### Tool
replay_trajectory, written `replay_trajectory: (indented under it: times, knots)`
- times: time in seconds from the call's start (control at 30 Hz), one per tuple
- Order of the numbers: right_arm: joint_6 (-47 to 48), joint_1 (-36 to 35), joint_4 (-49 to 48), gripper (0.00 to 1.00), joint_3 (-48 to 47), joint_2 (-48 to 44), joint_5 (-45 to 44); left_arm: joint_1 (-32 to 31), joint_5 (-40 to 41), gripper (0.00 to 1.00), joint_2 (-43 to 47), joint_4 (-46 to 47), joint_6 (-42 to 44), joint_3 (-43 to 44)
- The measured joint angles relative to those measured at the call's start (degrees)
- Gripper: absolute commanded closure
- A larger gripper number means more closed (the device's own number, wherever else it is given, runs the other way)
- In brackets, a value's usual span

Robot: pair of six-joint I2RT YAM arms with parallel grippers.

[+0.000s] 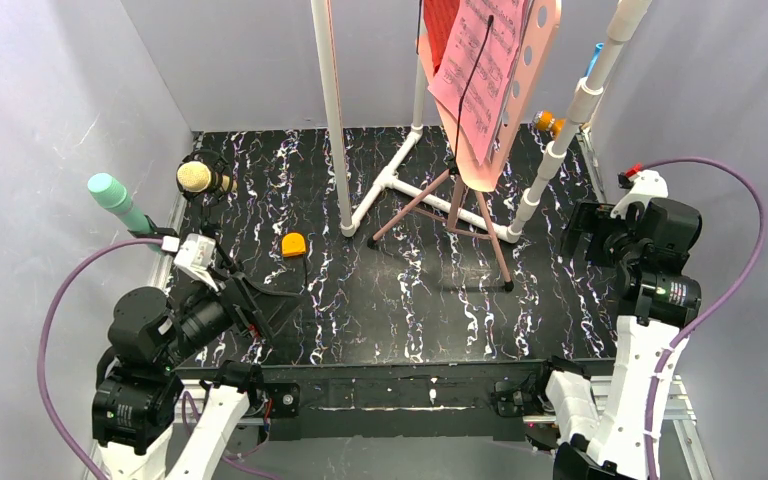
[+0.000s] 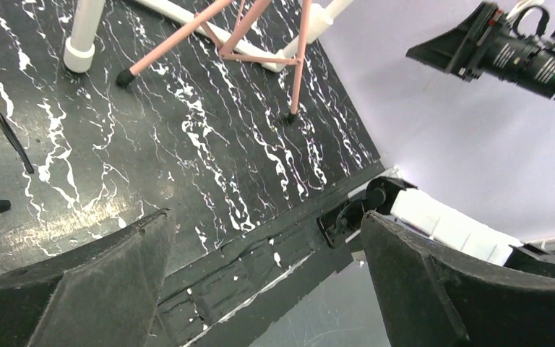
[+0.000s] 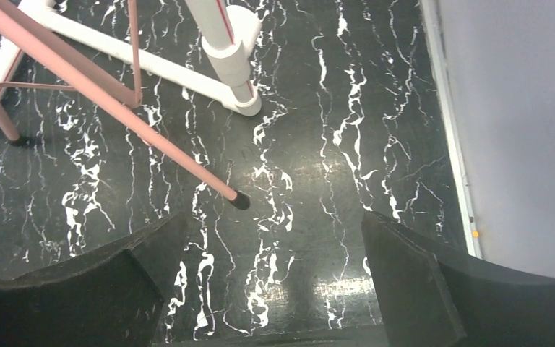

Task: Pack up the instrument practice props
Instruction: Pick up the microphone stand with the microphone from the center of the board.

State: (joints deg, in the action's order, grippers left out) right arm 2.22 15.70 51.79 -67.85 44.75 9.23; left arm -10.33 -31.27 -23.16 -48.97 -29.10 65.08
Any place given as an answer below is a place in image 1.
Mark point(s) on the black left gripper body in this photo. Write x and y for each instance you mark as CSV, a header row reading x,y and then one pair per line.
x,y
242,299

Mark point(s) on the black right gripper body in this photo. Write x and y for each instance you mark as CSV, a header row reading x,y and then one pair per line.
x,y
596,229

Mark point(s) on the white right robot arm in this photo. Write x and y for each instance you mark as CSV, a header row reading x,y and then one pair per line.
x,y
647,247

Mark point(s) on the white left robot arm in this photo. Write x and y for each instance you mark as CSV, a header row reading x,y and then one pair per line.
x,y
140,392

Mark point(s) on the orange tape measure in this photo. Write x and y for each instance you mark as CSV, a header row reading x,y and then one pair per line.
x,y
293,244

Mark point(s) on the orange microphone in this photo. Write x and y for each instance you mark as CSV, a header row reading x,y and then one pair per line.
x,y
546,121

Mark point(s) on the blue tube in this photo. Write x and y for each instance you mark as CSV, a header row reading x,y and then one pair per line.
x,y
596,53

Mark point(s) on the pink sheet music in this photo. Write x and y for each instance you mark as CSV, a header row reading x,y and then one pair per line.
x,y
476,71

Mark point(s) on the pink music stand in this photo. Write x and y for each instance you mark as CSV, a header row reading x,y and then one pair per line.
x,y
457,197

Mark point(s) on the red folder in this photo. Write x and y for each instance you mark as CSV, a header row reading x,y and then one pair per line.
x,y
439,17

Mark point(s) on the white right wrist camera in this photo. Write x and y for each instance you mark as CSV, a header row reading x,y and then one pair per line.
x,y
642,185

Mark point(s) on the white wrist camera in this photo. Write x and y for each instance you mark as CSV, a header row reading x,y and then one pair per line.
x,y
193,256
642,185

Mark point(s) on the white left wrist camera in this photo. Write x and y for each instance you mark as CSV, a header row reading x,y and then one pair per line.
x,y
193,256

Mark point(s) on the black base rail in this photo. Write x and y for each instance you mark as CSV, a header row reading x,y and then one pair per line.
x,y
395,400

